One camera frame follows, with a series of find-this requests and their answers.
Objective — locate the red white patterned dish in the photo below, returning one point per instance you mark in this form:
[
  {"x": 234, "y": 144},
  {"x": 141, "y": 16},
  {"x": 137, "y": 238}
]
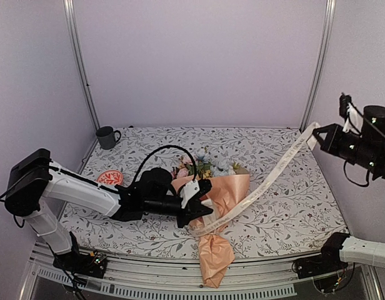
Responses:
[{"x": 111, "y": 177}]

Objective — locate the dark grey mug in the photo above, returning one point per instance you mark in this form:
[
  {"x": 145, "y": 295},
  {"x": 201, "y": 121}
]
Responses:
[{"x": 107, "y": 137}]

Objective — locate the right arm base board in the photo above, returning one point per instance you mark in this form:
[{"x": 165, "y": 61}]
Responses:
[{"x": 320, "y": 268}]

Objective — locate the right aluminium frame post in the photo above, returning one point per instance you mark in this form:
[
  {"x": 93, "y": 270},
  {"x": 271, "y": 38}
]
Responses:
[{"x": 321, "y": 59}]

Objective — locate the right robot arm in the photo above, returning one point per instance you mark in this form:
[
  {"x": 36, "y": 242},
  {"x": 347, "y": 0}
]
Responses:
[{"x": 347, "y": 247}]

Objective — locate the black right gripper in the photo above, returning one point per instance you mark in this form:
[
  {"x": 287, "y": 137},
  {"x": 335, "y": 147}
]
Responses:
[{"x": 332, "y": 130}]

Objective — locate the pale pink white flower stem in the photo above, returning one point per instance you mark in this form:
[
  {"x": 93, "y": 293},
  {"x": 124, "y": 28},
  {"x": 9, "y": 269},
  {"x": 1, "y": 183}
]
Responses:
[{"x": 186, "y": 167}]

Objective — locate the aluminium frame post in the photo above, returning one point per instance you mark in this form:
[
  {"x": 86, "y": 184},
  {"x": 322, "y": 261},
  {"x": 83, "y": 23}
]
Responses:
[
  {"x": 78, "y": 56},
  {"x": 321, "y": 59}
]

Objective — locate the blue fake flower stem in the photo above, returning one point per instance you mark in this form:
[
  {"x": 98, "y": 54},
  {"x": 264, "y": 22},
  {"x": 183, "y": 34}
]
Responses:
[{"x": 208, "y": 168}]

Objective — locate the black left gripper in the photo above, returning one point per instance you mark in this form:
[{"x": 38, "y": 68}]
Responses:
[{"x": 194, "y": 208}]

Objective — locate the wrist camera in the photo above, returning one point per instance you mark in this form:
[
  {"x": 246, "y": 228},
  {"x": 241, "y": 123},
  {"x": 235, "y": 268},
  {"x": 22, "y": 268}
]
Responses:
[
  {"x": 188, "y": 191},
  {"x": 352, "y": 119}
]

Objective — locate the left aluminium frame post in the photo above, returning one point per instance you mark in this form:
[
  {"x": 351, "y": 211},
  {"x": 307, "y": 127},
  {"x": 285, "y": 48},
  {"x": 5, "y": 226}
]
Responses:
[{"x": 78, "y": 56}]

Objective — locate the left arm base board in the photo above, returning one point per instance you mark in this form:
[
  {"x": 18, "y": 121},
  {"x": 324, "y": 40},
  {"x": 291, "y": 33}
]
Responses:
[{"x": 84, "y": 264}]

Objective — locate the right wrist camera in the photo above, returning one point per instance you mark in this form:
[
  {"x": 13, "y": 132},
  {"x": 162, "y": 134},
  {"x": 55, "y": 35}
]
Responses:
[{"x": 352, "y": 119}]

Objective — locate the white lace ribbon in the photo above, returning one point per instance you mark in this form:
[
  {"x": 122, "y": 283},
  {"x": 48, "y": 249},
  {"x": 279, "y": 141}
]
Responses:
[{"x": 305, "y": 138}]

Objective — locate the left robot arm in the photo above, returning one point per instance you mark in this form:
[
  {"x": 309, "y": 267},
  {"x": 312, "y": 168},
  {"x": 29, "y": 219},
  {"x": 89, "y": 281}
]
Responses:
[{"x": 38, "y": 177}]

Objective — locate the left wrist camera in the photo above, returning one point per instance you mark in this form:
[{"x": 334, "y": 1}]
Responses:
[{"x": 188, "y": 191}]

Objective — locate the beige wrapping paper sheet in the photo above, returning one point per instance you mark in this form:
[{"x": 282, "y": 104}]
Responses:
[{"x": 215, "y": 253}]

